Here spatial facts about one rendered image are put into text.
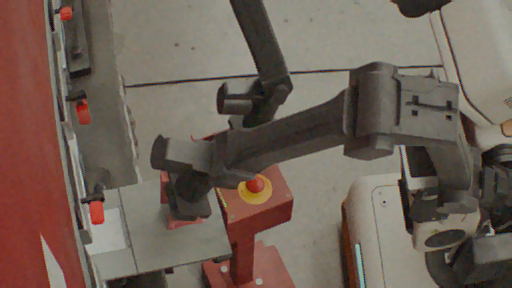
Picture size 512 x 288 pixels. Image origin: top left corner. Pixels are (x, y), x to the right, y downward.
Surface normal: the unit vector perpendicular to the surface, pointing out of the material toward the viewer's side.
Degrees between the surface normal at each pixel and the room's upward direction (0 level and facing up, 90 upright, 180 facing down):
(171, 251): 0
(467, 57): 42
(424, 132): 16
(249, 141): 61
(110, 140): 0
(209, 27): 0
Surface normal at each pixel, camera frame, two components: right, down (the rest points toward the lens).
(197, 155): 0.48, -0.16
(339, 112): -0.86, -0.21
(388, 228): 0.02, -0.49
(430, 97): 0.05, -0.24
